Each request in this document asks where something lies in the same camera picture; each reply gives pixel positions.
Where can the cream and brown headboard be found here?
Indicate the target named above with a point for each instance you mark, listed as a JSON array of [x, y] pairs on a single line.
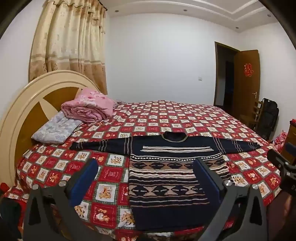
[[27, 111]]

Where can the brown wooden cabinet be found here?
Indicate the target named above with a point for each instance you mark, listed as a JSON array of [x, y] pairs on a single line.
[[291, 132]]

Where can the dark cloth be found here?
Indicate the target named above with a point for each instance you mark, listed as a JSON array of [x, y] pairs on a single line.
[[9, 220]]

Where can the pink folded quilt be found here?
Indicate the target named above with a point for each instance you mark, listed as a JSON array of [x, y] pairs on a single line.
[[92, 106]]

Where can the red plaid bag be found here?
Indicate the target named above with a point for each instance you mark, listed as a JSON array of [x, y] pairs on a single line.
[[280, 140]]

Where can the wooden chair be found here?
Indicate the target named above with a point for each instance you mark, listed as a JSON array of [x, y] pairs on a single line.
[[257, 111]]

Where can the brown wooden door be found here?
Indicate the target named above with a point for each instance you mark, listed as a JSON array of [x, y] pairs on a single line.
[[245, 97]]

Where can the black bag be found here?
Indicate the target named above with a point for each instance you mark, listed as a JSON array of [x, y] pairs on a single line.
[[268, 118]]

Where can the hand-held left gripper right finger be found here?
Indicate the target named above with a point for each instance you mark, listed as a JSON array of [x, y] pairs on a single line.
[[205, 177]]

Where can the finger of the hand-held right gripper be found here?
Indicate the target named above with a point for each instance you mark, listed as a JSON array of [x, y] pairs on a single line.
[[291, 150], [276, 156]]

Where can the navy patterned knit sweater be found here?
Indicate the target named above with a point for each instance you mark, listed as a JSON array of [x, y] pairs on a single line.
[[161, 185]]

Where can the red paper door decoration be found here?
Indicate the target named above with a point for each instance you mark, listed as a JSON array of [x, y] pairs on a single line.
[[248, 69]]

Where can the pale floral pillow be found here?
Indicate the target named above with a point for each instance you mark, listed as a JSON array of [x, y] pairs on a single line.
[[55, 127]]

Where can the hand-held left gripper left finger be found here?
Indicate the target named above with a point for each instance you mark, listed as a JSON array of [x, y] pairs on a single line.
[[85, 180]]

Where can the beige patterned curtain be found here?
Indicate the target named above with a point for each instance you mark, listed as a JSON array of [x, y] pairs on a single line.
[[69, 46]]

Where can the dark wooden door frame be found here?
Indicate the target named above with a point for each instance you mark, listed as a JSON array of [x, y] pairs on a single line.
[[216, 69]]

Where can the red checkered bedspread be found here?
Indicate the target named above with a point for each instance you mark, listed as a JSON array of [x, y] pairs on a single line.
[[138, 120]]

